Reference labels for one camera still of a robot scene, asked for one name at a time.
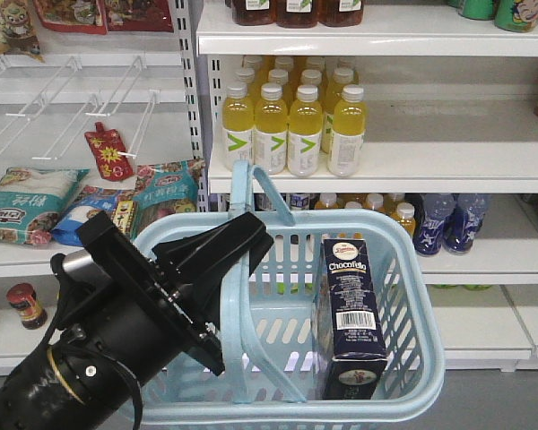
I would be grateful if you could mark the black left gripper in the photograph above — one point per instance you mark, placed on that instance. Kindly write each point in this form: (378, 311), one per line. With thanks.
(192, 268)

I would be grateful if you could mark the light blue shopping basket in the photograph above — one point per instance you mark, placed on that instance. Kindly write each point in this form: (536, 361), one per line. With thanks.
(266, 325)

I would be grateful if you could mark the dark blue Chocofello cookie box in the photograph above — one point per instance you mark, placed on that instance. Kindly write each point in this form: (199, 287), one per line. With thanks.
(348, 343)

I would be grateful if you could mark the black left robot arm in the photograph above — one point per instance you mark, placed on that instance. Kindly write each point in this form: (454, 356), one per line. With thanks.
(121, 318)

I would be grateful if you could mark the red lid sauce jar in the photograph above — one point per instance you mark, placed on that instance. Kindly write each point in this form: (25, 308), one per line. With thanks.
(23, 298)

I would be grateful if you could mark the red sauce pouch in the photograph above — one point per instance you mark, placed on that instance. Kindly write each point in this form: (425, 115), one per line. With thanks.
(109, 151)

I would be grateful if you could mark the yellow juice bottle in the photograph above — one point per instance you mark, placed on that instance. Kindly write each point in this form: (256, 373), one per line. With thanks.
(348, 129)
(305, 131)
(237, 119)
(270, 130)

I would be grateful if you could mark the yellow juice bottle front left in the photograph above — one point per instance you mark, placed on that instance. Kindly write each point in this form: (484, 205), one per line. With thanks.
(237, 119)

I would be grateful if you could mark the teal noodle packet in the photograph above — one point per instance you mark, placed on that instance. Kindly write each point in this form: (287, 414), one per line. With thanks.
(32, 201)

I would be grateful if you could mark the white supermarket shelf unit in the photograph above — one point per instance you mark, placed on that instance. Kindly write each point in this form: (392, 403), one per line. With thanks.
(451, 109)

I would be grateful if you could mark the yellow juice bottle front right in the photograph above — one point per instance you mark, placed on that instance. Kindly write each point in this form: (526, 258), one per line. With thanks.
(348, 129)

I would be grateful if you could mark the blue drink bottle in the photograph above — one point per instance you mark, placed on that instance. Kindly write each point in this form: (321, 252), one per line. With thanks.
(435, 210)

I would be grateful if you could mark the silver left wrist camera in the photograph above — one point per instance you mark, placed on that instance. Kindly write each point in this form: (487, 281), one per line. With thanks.
(77, 266)

